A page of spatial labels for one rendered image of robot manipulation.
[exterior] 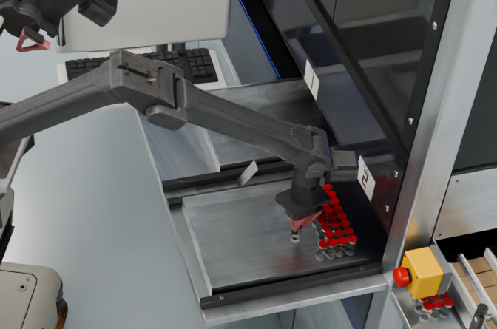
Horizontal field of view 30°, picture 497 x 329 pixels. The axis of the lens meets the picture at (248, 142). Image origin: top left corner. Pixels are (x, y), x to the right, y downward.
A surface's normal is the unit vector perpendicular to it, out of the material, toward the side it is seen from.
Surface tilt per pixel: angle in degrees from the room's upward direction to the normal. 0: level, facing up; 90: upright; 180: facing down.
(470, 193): 90
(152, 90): 37
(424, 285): 90
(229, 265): 0
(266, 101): 0
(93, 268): 0
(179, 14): 90
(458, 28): 90
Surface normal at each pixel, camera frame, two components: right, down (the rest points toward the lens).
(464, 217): 0.29, 0.67
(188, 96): 0.66, -0.44
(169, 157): 0.07, -0.73
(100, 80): -0.47, -0.41
